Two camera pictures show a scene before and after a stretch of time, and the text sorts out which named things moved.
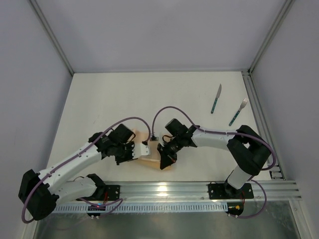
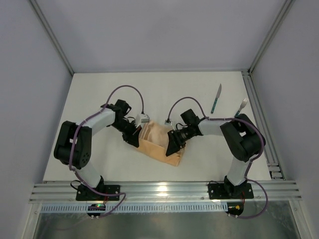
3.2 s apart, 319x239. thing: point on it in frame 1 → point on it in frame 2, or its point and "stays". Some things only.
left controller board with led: [95, 208] stays
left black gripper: [130, 153] → [132, 136]
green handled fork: [242, 105] stays
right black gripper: [168, 152] → [176, 139]
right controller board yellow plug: [235, 208] stays
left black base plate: [111, 192] stays
